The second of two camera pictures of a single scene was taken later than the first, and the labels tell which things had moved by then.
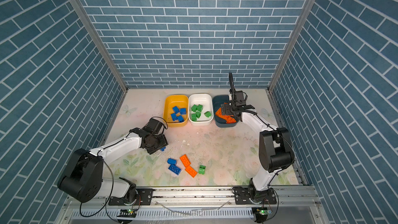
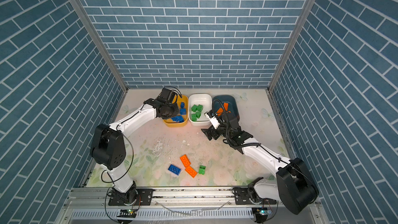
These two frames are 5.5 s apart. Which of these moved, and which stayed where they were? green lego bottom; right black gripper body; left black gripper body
Moved: right black gripper body; left black gripper body
Stayed: green lego bottom
